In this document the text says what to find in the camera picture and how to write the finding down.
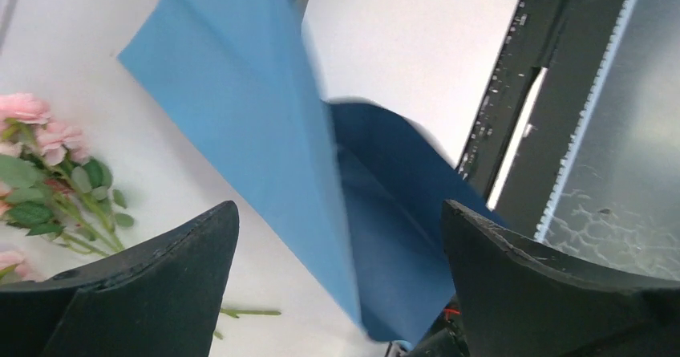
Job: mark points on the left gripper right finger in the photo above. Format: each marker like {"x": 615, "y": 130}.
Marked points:
{"x": 520, "y": 298}

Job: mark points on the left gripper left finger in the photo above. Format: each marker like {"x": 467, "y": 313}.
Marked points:
{"x": 161, "y": 297}

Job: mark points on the pink flower bunch stem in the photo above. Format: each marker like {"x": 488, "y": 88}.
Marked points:
{"x": 51, "y": 186}

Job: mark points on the blue wrapping paper sheet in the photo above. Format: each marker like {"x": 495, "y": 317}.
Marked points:
{"x": 354, "y": 190}

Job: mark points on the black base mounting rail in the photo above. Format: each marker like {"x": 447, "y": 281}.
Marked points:
{"x": 535, "y": 98}

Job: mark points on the white slotted cable duct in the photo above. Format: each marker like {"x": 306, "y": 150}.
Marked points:
{"x": 589, "y": 105}

